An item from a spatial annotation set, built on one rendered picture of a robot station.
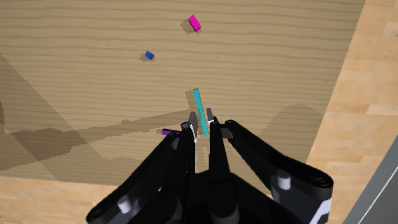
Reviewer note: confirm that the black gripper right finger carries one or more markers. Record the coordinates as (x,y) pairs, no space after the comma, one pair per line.
(302,189)

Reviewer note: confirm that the small blue block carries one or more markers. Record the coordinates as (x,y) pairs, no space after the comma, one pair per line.
(149,55)

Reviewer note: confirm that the purple rod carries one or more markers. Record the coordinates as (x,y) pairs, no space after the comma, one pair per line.
(167,131)

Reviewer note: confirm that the small magenta block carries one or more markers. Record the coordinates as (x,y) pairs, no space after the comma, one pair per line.
(195,24)

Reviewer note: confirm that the turquoise rod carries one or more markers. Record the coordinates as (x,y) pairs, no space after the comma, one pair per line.
(200,112)

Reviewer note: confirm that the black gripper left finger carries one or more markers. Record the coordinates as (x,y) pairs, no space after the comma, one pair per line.
(121,205)

